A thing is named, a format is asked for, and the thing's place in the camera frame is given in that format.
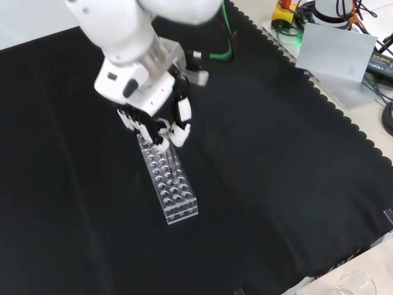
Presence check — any black table cloth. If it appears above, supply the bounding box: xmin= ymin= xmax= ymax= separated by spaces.
xmin=0 ymin=0 xmax=393 ymax=295

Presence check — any yellow stop button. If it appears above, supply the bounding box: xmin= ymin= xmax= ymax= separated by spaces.
xmin=273 ymin=0 xmax=297 ymax=27

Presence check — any clear plastic test tube rack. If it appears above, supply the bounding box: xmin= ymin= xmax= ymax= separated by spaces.
xmin=137 ymin=132 xmax=200 ymax=226

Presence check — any black power adapter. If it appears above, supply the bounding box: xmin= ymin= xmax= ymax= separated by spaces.
xmin=365 ymin=50 xmax=393 ymax=78

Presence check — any clear glass beaker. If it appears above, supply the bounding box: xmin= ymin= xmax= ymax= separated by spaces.
xmin=332 ymin=270 xmax=377 ymax=295

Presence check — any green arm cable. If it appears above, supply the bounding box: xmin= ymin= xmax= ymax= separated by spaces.
xmin=209 ymin=0 xmax=236 ymax=61

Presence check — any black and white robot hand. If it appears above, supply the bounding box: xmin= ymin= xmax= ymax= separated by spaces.
xmin=93 ymin=58 xmax=194 ymax=152

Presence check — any black coiled cable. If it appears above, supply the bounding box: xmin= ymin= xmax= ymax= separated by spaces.
xmin=380 ymin=101 xmax=393 ymax=138

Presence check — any grey metal base plate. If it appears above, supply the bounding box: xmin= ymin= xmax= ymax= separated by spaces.
xmin=260 ymin=18 xmax=385 ymax=110

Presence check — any green base cable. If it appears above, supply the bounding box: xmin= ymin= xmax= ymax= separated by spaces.
xmin=275 ymin=25 xmax=304 ymax=46

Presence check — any silver wrist camera block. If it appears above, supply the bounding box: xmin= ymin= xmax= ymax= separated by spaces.
xmin=183 ymin=50 xmax=210 ymax=87

